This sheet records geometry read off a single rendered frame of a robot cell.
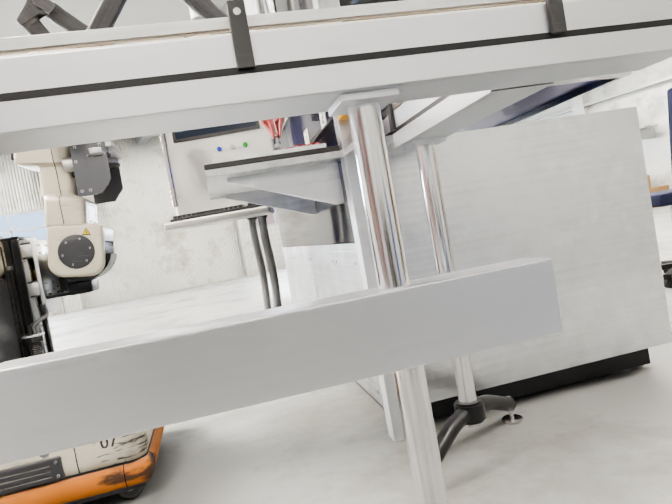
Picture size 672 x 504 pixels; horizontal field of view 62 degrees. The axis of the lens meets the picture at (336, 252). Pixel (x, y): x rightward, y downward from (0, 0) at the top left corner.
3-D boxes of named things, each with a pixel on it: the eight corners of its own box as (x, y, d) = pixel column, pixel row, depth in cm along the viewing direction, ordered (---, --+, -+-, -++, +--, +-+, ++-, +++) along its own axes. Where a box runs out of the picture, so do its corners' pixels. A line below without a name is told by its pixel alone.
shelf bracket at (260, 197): (315, 214, 224) (310, 182, 224) (317, 213, 221) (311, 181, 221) (231, 228, 217) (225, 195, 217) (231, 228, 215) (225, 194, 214)
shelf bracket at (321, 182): (342, 203, 175) (335, 162, 175) (344, 202, 172) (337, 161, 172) (234, 221, 169) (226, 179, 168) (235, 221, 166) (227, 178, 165)
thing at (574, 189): (438, 307, 388) (417, 182, 384) (677, 368, 186) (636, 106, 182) (298, 337, 368) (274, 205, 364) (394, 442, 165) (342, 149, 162)
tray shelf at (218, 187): (325, 181, 234) (324, 177, 234) (369, 152, 165) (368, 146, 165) (210, 199, 224) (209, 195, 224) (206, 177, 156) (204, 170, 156)
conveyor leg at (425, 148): (479, 415, 155) (433, 142, 152) (495, 425, 146) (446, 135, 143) (449, 423, 153) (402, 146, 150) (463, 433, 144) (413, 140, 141)
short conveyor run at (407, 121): (375, 157, 164) (366, 104, 164) (424, 150, 167) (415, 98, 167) (483, 93, 97) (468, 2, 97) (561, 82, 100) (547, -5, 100)
